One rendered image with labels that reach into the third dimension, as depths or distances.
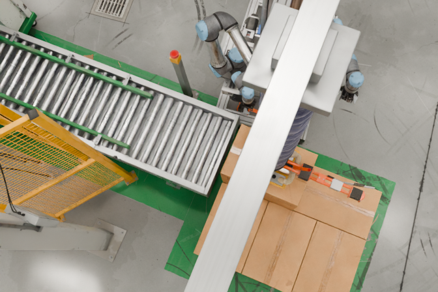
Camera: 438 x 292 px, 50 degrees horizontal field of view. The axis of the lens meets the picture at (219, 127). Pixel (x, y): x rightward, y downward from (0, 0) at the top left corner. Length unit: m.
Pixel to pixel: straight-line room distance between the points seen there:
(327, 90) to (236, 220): 0.53
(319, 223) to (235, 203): 2.58
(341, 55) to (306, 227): 2.38
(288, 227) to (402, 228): 1.18
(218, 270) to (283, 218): 2.55
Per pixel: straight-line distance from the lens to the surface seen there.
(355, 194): 3.17
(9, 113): 3.20
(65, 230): 3.31
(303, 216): 3.77
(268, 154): 1.25
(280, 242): 3.74
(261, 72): 1.51
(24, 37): 4.52
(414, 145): 4.66
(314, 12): 1.41
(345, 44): 1.58
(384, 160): 4.54
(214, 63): 3.23
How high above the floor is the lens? 4.28
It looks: 75 degrees down
